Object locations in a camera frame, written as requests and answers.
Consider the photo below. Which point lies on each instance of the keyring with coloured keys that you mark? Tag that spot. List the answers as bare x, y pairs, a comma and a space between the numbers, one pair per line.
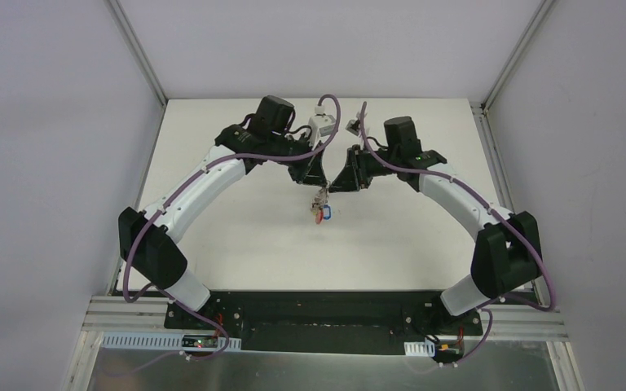
320, 207

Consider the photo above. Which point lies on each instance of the aluminium frame rail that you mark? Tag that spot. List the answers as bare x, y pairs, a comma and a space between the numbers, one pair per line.
147, 314

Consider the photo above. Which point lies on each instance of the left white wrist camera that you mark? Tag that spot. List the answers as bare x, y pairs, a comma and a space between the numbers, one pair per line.
321, 125

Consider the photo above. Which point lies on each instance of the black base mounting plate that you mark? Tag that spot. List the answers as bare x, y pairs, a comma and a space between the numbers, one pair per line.
352, 322

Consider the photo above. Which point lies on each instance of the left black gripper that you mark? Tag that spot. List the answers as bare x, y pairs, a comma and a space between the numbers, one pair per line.
299, 168

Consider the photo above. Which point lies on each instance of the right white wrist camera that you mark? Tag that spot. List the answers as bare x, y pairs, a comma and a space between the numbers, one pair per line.
353, 126

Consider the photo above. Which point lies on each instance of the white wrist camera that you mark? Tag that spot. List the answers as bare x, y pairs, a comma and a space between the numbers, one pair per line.
353, 126
321, 125

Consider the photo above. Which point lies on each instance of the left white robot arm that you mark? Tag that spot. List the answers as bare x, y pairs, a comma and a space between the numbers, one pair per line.
149, 238

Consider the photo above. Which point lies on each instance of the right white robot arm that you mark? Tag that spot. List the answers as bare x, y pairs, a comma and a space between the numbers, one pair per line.
507, 245

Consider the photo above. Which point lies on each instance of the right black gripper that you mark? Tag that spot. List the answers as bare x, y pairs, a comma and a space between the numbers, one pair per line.
363, 172

